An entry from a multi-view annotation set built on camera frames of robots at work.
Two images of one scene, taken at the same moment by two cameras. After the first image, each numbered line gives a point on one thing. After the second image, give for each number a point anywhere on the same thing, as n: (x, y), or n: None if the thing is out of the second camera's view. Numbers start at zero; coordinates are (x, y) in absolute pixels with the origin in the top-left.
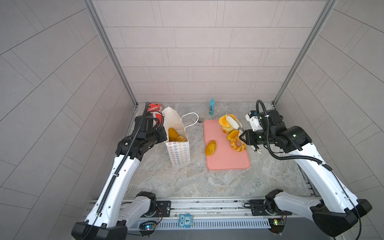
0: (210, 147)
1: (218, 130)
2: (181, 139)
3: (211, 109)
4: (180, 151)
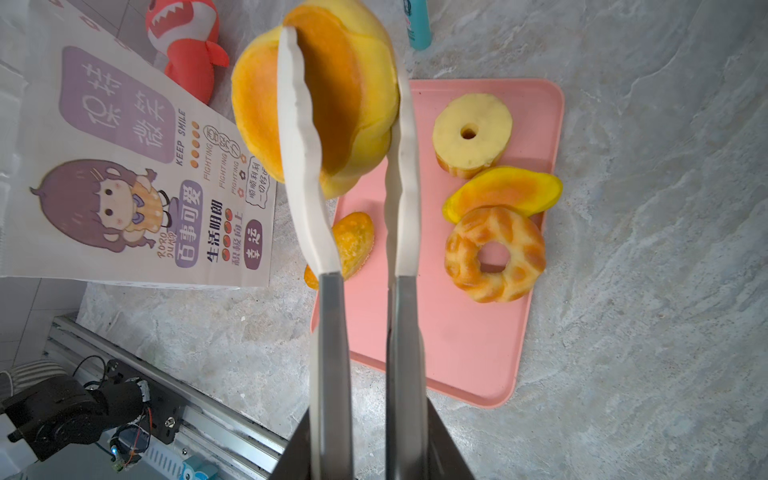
0: (354, 236)
1: (474, 348)
2: (344, 81)
3: (417, 17)
4: (109, 173)
